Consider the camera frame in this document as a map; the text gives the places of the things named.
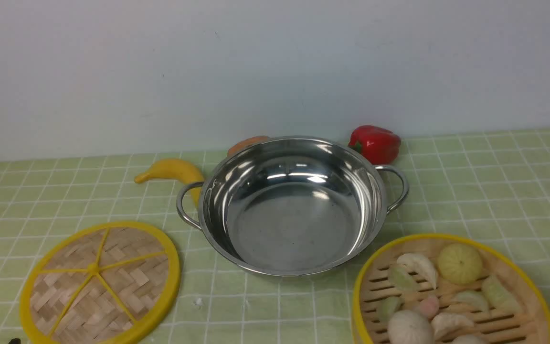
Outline woven bamboo steamer lid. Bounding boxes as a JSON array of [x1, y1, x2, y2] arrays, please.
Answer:
[[19, 221, 182, 344]]

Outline bamboo steamer basket yellow rim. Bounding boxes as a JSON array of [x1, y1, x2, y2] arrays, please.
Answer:
[[353, 234, 550, 344]]

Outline stainless steel pot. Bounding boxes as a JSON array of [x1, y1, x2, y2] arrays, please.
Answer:
[[176, 136, 410, 277]]

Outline orange fruit behind pot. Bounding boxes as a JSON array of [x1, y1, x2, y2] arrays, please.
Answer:
[[227, 136, 269, 157]]

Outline yellow banana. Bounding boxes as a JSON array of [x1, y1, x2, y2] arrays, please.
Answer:
[[134, 158, 205, 184]]

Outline red bell pepper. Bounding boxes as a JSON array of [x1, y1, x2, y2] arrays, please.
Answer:
[[348, 126, 402, 165]]

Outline white dumpling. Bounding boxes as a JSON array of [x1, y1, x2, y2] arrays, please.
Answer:
[[397, 253, 439, 290]]

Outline green dumpling left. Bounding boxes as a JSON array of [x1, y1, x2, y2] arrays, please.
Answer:
[[376, 296, 403, 324]]

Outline white round bun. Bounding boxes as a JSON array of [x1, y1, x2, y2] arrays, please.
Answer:
[[450, 334, 488, 344], [388, 311, 435, 344]]

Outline pink dumpling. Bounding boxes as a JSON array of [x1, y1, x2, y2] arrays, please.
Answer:
[[412, 295, 440, 320]]

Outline yellow-green round bun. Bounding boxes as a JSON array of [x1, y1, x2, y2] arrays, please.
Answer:
[[436, 243, 483, 285]]

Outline cream dumpling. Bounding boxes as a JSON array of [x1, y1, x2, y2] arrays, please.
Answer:
[[431, 312, 475, 342]]

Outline light green dumpling centre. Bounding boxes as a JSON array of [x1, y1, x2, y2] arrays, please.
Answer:
[[453, 290, 490, 313]]

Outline green checkered tablecloth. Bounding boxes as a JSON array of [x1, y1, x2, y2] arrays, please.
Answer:
[[0, 129, 550, 344]]

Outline white round bun front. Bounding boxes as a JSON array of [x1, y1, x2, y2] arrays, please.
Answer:
[[450, 334, 488, 344]]

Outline pale green dumpling right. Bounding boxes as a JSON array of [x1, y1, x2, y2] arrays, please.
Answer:
[[481, 275, 524, 314]]

